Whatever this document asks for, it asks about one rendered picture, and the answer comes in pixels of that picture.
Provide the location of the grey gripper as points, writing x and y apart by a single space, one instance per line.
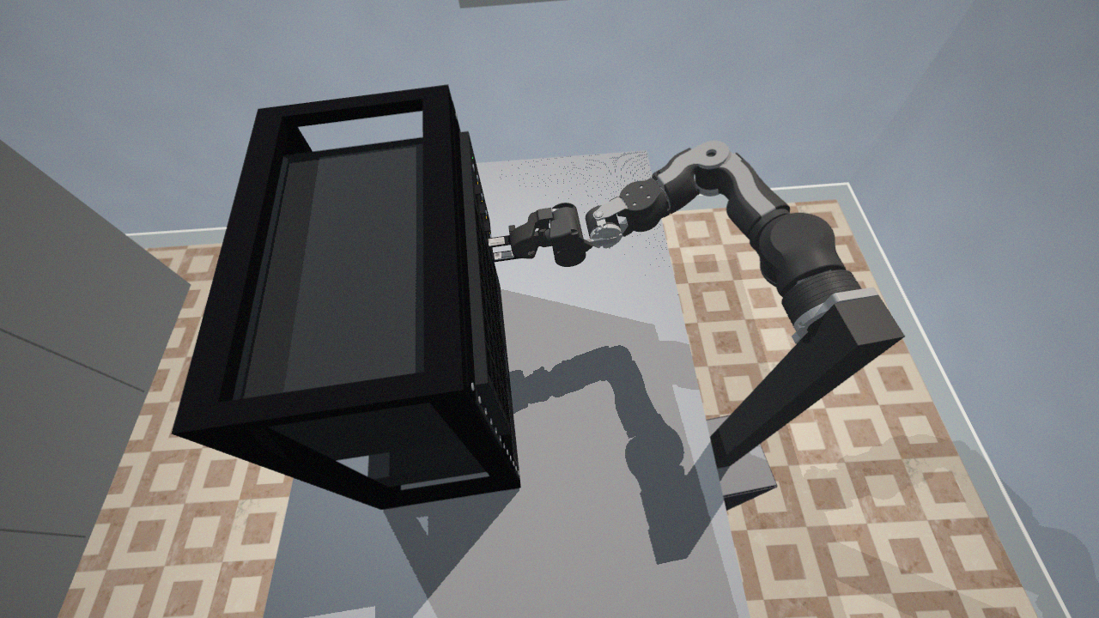
564 234

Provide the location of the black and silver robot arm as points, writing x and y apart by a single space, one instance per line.
798 249

